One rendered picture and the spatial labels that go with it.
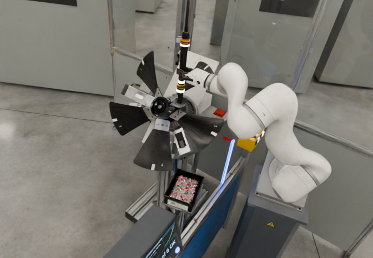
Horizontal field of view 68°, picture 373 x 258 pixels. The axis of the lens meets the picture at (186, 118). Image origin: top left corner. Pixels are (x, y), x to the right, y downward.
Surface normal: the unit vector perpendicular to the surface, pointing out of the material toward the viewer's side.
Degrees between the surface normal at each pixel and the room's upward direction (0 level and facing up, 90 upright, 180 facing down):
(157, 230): 15
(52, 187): 0
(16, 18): 90
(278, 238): 90
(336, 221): 90
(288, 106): 78
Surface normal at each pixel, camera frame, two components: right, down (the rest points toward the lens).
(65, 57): -0.09, 0.59
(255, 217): -0.34, 0.53
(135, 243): -0.12, -0.88
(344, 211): -0.55, 0.45
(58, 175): 0.09, -0.80
